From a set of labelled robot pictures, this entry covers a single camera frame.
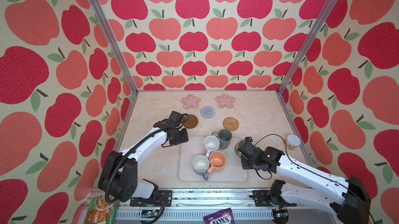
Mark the beige mug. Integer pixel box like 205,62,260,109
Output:
235,140,245,158

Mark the brown round wooden coaster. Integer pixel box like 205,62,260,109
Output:
183,114,198,129

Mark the white mug purple handle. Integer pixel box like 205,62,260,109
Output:
192,155,210,181

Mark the pink flower coaster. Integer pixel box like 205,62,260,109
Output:
215,93,235,109
180,94,201,110

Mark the tan round rattan coaster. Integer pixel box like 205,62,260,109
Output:
222,117,240,132

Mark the grey round woven coaster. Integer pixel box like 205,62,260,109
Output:
200,106,216,119

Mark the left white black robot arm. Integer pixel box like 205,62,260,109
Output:
98,111,190,204

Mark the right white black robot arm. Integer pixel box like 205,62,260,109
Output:
236,143,373,224

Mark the white plastic tray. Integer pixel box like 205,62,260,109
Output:
178,136,248,182

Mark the orange mug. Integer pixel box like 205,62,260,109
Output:
207,151,227,174

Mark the dark grey mug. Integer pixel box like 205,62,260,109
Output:
212,129,232,150

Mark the white mug upper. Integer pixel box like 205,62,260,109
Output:
203,135,220,158

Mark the white lid glass jar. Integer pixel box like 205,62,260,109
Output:
285,134,301,150

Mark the purple Fox's candy bag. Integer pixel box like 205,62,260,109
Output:
203,208,235,224

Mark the green snack bag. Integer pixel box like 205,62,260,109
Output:
84,195,120,224

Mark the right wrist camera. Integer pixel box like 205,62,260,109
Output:
239,137,264,160

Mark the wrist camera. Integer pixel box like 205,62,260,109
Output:
168,111,184,123
239,137,264,160

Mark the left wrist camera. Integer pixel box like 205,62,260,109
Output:
168,111,184,123

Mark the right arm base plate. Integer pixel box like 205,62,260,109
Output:
249,190,297,207

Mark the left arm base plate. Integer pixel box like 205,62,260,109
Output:
130,190,172,207

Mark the aluminium front rail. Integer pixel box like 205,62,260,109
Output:
77,188,347,224

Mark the left aluminium frame post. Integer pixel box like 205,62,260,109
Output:
88,0,138,96

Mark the aluminium frame post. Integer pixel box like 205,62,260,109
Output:
277,0,338,96
88,0,138,96

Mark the right aluminium frame post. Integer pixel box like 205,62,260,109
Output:
277,0,338,96

